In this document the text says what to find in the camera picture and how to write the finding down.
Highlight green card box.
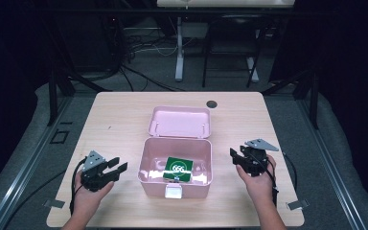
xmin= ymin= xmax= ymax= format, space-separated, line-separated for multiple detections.
xmin=162 ymin=155 xmax=195 ymax=184

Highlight white desk top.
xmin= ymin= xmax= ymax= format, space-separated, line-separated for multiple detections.
xmin=156 ymin=0 xmax=297 ymax=9

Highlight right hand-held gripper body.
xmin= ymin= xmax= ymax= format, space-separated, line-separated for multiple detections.
xmin=236 ymin=138 xmax=281 ymax=177

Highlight black floor cable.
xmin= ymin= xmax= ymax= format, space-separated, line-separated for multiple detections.
xmin=2 ymin=169 xmax=67 ymax=230

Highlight person's left hand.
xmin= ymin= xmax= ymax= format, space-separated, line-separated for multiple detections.
xmin=71 ymin=171 xmax=116 ymax=219

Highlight black metal stand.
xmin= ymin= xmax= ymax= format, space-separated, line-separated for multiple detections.
xmin=261 ymin=67 xmax=321 ymax=130
xmin=45 ymin=61 xmax=113 ymax=127

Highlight grey metal table bracket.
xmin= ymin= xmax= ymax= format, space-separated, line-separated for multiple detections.
xmin=286 ymin=199 xmax=311 ymax=211
xmin=42 ymin=198 xmax=66 ymax=209

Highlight pink storage box with lid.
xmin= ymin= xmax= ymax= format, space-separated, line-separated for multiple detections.
xmin=136 ymin=105 xmax=214 ymax=200

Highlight white desk leg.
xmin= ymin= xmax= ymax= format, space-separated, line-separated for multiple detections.
xmin=245 ymin=57 xmax=260 ymax=83
xmin=174 ymin=16 xmax=186 ymax=82

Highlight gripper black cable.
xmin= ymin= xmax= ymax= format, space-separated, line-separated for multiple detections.
xmin=250 ymin=154 xmax=280 ymax=208
xmin=69 ymin=157 xmax=87 ymax=216

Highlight black metal chair frame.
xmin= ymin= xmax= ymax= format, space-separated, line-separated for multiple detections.
xmin=201 ymin=13 xmax=270 ymax=89

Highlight thin black cable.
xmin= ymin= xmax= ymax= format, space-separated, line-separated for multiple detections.
xmin=282 ymin=151 xmax=298 ymax=191

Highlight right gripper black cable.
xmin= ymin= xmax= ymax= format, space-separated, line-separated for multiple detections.
xmin=250 ymin=154 xmax=280 ymax=208

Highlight bundle of floor cables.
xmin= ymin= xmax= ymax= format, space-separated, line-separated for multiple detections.
xmin=100 ymin=15 xmax=187 ymax=94

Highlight person's right hand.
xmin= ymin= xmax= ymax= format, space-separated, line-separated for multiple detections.
xmin=235 ymin=154 xmax=278 ymax=209

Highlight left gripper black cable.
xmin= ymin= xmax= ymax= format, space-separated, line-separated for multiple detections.
xmin=69 ymin=157 xmax=87 ymax=216

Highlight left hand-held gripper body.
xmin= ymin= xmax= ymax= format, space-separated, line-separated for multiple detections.
xmin=80 ymin=149 xmax=116 ymax=193

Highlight aluminium floor rail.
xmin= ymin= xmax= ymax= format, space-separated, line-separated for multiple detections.
xmin=294 ymin=95 xmax=367 ymax=230
xmin=0 ymin=95 xmax=75 ymax=230

